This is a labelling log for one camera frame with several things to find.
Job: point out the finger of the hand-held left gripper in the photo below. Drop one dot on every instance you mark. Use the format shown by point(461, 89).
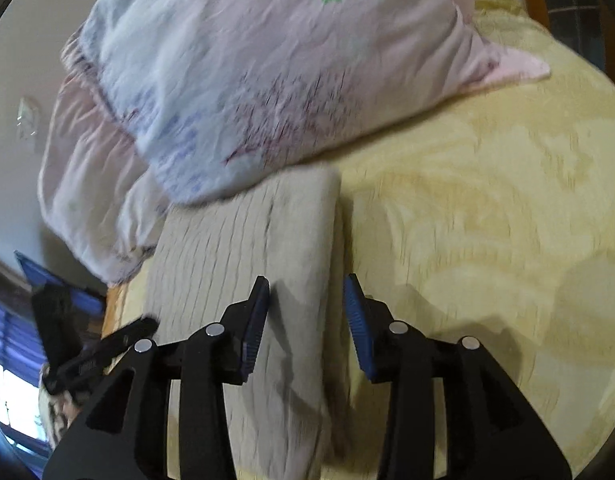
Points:
point(62, 287)
point(135, 329)

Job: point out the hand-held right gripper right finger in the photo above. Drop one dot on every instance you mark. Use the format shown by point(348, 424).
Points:
point(360, 330)

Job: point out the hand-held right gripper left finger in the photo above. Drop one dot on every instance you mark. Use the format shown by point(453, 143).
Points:
point(255, 330)

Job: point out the window with blue curtain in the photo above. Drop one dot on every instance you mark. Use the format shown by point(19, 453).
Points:
point(12, 360)

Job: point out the pink floral pillow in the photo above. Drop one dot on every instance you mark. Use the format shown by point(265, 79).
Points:
point(92, 185)

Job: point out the yellow patterned blanket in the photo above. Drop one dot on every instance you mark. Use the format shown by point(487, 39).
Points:
point(477, 210)

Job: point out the pink tree print pillow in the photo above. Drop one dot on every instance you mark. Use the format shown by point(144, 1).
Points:
point(267, 70)

